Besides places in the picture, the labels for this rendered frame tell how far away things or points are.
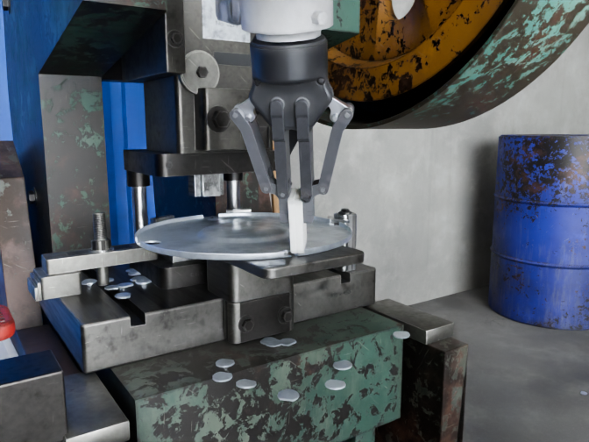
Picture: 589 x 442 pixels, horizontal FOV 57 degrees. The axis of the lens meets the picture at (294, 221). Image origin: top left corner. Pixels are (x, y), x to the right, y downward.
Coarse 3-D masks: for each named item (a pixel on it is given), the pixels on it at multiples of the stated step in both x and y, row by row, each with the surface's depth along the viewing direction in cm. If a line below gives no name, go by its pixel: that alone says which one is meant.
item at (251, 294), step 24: (216, 264) 71; (240, 264) 61; (264, 264) 58; (288, 264) 58; (312, 264) 59; (336, 264) 61; (216, 288) 72; (240, 288) 69; (264, 288) 71; (288, 288) 73; (240, 312) 69; (264, 312) 71; (288, 312) 73; (240, 336) 70; (264, 336) 72
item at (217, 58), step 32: (192, 0) 70; (192, 32) 70; (224, 32) 73; (192, 64) 70; (224, 64) 73; (160, 96) 75; (192, 96) 72; (224, 96) 71; (160, 128) 76; (192, 128) 72; (224, 128) 71
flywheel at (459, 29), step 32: (384, 0) 100; (416, 0) 92; (448, 0) 87; (480, 0) 78; (512, 0) 75; (384, 32) 99; (416, 32) 93; (448, 32) 83; (480, 32) 79; (352, 64) 104; (384, 64) 95; (416, 64) 89; (448, 64) 84; (352, 96) 103; (384, 96) 96; (416, 96) 96
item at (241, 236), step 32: (160, 224) 80; (192, 224) 81; (224, 224) 78; (256, 224) 78; (288, 224) 81; (320, 224) 81; (192, 256) 61; (224, 256) 60; (256, 256) 60; (288, 256) 61
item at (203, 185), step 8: (192, 176) 81; (200, 176) 81; (208, 176) 81; (216, 176) 82; (192, 184) 81; (200, 184) 81; (208, 184) 81; (216, 184) 82; (192, 192) 82; (200, 192) 81; (208, 192) 81; (216, 192) 82
